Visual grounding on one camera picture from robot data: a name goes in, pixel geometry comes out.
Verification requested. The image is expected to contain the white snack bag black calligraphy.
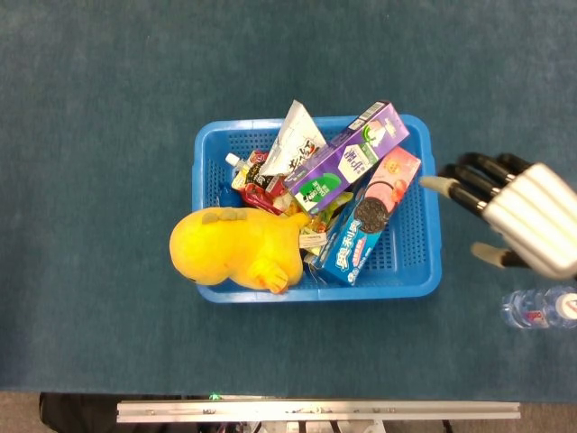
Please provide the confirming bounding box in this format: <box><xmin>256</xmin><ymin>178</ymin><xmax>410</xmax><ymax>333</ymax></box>
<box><xmin>259</xmin><ymin>99</ymin><xmax>329</xmax><ymax>177</ymax></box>

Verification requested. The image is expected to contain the clear water bottle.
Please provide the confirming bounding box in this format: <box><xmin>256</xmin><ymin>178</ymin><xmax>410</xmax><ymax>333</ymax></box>
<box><xmin>500</xmin><ymin>286</ymin><xmax>577</xmax><ymax>330</ymax></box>

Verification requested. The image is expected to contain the aluminium profile rail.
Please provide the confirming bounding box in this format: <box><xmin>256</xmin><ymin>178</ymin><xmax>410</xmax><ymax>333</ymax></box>
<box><xmin>115</xmin><ymin>400</ymin><xmax>522</xmax><ymax>424</ymax></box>

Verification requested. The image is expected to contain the blue plastic perforated basket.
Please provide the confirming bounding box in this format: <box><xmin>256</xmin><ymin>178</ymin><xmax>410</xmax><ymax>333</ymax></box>
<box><xmin>192</xmin><ymin>114</ymin><xmax>443</xmax><ymax>304</ymax></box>

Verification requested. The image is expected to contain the green orange snack bag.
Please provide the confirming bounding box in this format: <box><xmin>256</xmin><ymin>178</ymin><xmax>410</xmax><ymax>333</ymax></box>
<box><xmin>283</xmin><ymin>191</ymin><xmax>355</xmax><ymax>235</ymax></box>

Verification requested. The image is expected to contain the pink and blue cookie box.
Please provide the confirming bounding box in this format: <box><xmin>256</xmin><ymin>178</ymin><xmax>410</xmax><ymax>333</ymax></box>
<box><xmin>310</xmin><ymin>144</ymin><xmax>423</xmax><ymax>288</ymax></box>

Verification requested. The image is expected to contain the yellow plush dinosaur toy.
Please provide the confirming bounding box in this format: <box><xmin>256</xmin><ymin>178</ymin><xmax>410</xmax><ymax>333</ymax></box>
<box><xmin>169</xmin><ymin>206</ymin><xmax>313</xmax><ymax>295</ymax></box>

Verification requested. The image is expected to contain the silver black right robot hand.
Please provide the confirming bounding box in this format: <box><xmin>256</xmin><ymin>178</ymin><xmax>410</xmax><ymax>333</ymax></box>
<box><xmin>418</xmin><ymin>152</ymin><xmax>577</xmax><ymax>281</ymax></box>

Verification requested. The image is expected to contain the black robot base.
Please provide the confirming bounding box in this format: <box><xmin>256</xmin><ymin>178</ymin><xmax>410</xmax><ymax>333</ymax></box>
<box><xmin>39</xmin><ymin>392</ymin><xmax>119</xmax><ymax>433</ymax></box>

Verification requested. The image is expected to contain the red jelly pouch white spout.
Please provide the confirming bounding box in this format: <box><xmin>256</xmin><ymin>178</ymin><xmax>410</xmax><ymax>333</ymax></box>
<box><xmin>224</xmin><ymin>151</ymin><xmax>294</xmax><ymax>216</ymax></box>

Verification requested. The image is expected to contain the purple and green snack box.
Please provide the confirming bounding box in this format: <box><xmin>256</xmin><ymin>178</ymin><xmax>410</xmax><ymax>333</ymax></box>
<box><xmin>282</xmin><ymin>99</ymin><xmax>411</xmax><ymax>216</ymax></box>

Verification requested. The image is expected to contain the teal table cloth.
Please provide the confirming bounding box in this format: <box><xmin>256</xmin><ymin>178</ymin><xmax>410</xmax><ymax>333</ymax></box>
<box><xmin>0</xmin><ymin>0</ymin><xmax>577</xmax><ymax>402</ymax></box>

